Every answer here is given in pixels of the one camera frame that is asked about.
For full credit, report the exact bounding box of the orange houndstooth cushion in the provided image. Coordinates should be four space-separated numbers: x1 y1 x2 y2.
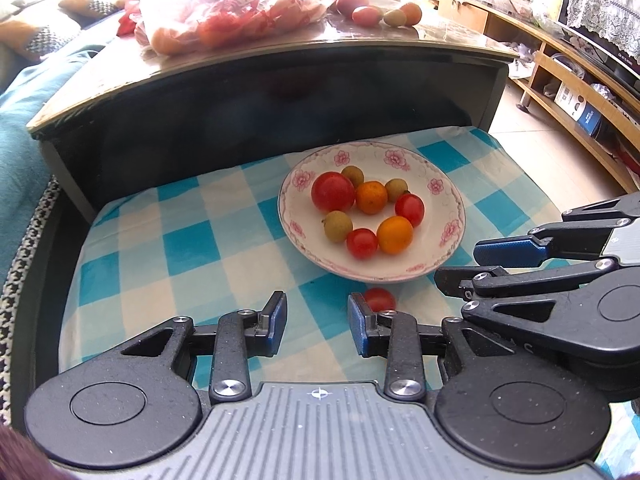
59 0 128 18
0 10 83 63

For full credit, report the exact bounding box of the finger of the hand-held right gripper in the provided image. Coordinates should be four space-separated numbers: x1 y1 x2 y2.
434 257 618 357
473 199 640 267

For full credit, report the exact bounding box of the black television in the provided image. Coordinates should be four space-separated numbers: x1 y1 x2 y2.
557 0 640 78

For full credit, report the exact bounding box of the dark coffee table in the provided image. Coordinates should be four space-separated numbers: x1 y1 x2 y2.
26 0 521 221

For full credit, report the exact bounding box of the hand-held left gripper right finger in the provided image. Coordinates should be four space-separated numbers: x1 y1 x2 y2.
347 292 501 403

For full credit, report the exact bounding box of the red tomato with stem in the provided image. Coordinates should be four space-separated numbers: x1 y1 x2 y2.
394 193 426 228

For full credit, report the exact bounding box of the white box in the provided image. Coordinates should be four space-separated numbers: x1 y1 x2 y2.
554 82 583 113

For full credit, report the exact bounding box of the white lace cloth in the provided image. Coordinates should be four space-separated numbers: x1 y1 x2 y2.
567 0 640 61

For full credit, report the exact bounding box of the small red tomato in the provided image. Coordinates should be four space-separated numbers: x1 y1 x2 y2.
352 5 385 27
363 287 397 312
346 228 379 260

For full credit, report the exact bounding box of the white floral plate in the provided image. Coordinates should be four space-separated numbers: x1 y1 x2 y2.
277 142 467 283

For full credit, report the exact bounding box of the wooden tv stand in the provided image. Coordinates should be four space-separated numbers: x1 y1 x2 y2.
439 0 640 196

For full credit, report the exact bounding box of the person's clothing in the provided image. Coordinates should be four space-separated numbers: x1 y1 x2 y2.
0 425 56 480

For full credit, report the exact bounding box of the clear plastic bag of produce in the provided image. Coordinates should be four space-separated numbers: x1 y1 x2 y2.
134 0 331 57

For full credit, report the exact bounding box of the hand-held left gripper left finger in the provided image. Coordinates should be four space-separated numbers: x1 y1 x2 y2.
120 290 289 404

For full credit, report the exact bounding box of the blue box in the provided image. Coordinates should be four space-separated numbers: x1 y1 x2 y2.
575 105 603 136

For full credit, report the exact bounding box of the teal sofa with houndstooth trim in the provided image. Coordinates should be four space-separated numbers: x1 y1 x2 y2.
0 0 101 426

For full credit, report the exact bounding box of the blue white checked cloth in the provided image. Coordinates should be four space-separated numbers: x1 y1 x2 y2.
57 125 640 480

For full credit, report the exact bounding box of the large red tomato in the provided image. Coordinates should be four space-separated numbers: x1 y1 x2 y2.
311 171 356 213

